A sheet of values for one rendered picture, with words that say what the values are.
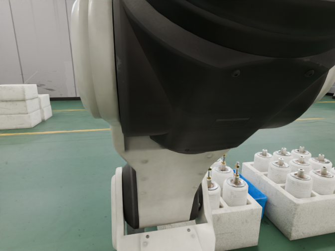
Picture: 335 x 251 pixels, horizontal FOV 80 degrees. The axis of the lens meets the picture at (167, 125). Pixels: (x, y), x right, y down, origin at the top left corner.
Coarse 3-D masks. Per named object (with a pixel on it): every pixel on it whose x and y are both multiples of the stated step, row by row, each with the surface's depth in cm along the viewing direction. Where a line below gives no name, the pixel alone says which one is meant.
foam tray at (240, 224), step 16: (224, 208) 77; (240, 208) 77; (256, 208) 77; (176, 224) 72; (192, 224) 73; (224, 224) 76; (240, 224) 77; (256, 224) 79; (224, 240) 78; (240, 240) 79; (256, 240) 81
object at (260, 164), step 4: (256, 156) 108; (272, 156) 107; (256, 160) 108; (260, 160) 106; (264, 160) 105; (268, 160) 105; (272, 160) 106; (256, 164) 109; (260, 164) 107; (264, 164) 106; (268, 164) 105; (256, 168) 109; (260, 168) 107; (264, 168) 106
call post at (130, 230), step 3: (129, 225) 78; (129, 228) 79; (132, 228) 79; (144, 228) 80; (129, 231) 79; (132, 231) 79; (135, 231) 79; (138, 231) 80; (141, 231) 80; (144, 231) 80; (129, 234) 79; (132, 234) 79
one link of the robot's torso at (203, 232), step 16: (112, 192) 39; (112, 208) 39; (208, 208) 41; (112, 224) 38; (208, 224) 38; (112, 240) 37; (128, 240) 35; (144, 240) 35; (160, 240) 35; (176, 240) 35; (192, 240) 35; (208, 240) 37
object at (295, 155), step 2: (292, 150) 116; (292, 152) 114; (294, 152) 113; (292, 154) 114; (294, 154) 113; (296, 154) 112; (298, 154) 111; (300, 154) 110; (302, 154) 110; (304, 154) 110; (306, 154) 110; (308, 154) 110; (310, 154) 110; (294, 156) 113; (296, 156) 112; (298, 156) 111; (304, 156) 109; (306, 156) 109; (308, 156) 109; (310, 156) 110; (294, 158) 113; (298, 158) 111; (304, 158) 110; (306, 158) 109; (308, 158) 110; (306, 160) 110; (308, 160) 110
